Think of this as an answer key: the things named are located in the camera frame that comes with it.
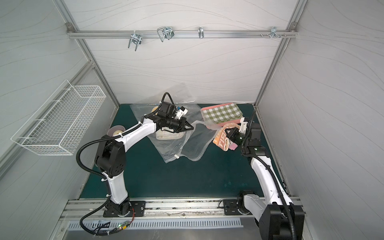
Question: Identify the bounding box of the white patterned towel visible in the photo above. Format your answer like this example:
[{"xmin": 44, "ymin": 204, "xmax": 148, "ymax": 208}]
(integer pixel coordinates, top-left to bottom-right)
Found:
[{"xmin": 156, "ymin": 130, "xmax": 185, "ymax": 141}]

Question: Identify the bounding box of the clear plastic vacuum bag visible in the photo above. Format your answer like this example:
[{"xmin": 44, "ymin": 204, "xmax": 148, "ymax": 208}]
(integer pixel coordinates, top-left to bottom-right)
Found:
[{"xmin": 131, "ymin": 84, "xmax": 221, "ymax": 163}]

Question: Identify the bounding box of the orange lettered towel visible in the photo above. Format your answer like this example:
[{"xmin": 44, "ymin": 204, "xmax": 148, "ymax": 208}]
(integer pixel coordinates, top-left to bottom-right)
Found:
[{"xmin": 213, "ymin": 123, "xmax": 240, "ymax": 152}]

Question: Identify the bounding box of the pink towel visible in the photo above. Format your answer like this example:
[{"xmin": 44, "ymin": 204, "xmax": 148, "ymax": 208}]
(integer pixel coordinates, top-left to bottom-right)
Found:
[{"xmin": 228, "ymin": 143, "xmax": 238, "ymax": 151}]

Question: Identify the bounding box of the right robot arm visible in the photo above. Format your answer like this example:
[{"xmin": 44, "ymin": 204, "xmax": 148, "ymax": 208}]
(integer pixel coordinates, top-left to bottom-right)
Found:
[{"xmin": 225, "ymin": 118, "xmax": 305, "ymax": 240}]

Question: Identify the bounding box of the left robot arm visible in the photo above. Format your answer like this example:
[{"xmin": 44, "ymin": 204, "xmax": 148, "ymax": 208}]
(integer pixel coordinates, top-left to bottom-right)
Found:
[{"xmin": 96, "ymin": 102, "xmax": 194, "ymax": 205}]

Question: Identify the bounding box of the green checkered cloth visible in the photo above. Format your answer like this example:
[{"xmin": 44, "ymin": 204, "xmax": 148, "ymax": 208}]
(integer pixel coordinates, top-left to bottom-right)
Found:
[{"xmin": 202, "ymin": 103, "xmax": 244, "ymax": 125}]

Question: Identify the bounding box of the green table mat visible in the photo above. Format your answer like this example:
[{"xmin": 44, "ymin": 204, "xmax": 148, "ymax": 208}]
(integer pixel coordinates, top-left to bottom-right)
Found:
[{"xmin": 79, "ymin": 103, "xmax": 289, "ymax": 199}]

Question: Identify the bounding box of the yellow tape roll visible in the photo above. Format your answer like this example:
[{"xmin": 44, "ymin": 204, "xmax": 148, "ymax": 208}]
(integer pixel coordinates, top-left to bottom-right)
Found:
[{"xmin": 113, "ymin": 130, "xmax": 124, "ymax": 137}]

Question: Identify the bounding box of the grey bowl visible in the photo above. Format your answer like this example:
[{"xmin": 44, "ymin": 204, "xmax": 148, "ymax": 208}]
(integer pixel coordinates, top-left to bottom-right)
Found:
[{"xmin": 107, "ymin": 125, "xmax": 126, "ymax": 137}]

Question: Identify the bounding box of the metal U-bolt clamp left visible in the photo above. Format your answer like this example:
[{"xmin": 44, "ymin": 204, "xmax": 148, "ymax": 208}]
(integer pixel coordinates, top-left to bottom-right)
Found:
[{"xmin": 128, "ymin": 31, "xmax": 142, "ymax": 52}]

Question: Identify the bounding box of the metal u-bolt clamp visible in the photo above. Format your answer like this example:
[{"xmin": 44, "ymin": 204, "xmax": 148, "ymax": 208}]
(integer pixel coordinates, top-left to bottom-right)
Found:
[
  {"xmin": 157, "ymin": 27, "xmax": 175, "ymax": 42},
  {"xmin": 128, "ymin": 31, "xmax": 142, "ymax": 52}
]

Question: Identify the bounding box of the metal U-bolt clamp middle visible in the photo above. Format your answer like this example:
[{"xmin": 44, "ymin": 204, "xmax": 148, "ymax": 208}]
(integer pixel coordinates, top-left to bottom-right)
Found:
[{"xmin": 157, "ymin": 27, "xmax": 175, "ymax": 42}]

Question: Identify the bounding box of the small metal hook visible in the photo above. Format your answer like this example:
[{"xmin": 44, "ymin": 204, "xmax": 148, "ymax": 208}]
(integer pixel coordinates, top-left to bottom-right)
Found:
[{"xmin": 198, "ymin": 27, "xmax": 204, "ymax": 39}]

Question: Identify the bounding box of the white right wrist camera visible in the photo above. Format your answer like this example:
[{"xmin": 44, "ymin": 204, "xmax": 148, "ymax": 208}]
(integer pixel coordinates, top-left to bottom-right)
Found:
[{"xmin": 239, "ymin": 117, "xmax": 248, "ymax": 134}]

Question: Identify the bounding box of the right black corrugated cable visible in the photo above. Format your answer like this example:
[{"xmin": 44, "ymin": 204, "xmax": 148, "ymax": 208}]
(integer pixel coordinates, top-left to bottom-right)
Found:
[{"xmin": 241, "ymin": 109, "xmax": 298, "ymax": 240}]

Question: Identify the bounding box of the black corrugated cable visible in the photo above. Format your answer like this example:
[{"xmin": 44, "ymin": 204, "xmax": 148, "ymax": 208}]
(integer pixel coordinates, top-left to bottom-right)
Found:
[
  {"xmin": 75, "ymin": 92, "xmax": 176, "ymax": 236},
  {"xmin": 241, "ymin": 109, "xmax": 298, "ymax": 240}
]

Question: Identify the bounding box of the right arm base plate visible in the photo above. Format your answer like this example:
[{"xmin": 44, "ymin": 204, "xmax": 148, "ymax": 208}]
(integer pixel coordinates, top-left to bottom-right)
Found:
[{"xmin": 219, "ymin": 199, "xmax": 250, "ymax": 216}]

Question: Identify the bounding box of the aluminium cross rail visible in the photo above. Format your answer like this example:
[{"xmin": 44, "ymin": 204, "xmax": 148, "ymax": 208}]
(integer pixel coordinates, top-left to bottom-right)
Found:
[{"xmin": 67, "ymin": 29, "xmax": 298, "ymax": 40}]

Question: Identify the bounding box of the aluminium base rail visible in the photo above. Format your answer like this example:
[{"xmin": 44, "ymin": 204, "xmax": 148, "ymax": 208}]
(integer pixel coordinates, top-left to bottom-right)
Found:
[{"xmin": 59, "ymin": 196, "xmax": 307, "ymax": 221}]

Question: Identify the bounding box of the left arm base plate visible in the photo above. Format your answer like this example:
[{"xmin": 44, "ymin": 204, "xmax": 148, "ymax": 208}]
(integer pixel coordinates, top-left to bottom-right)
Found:
[{"xmin": 103, "ymin": 201, "xmax": 146, "ymax": 218}]

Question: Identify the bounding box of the white wire basket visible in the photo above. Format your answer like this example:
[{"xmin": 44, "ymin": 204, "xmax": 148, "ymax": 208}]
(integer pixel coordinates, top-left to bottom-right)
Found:
[{"xmin": 11, "ymin": 80, "xmax": 106, "ymax": 156}]

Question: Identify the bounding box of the metal bracket right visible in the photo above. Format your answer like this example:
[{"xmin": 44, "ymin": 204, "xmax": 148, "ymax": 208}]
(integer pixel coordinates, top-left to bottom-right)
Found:
[{"xmin": 260, "ymin": 27, "xmax": 287, "ymax": 39}]

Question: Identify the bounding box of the left black corrugated cable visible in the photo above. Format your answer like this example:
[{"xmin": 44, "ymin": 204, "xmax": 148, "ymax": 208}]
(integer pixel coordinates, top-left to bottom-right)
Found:
[{"xmin": 75, "ymin": 92, "xmax": 176, "ymax": 236}]

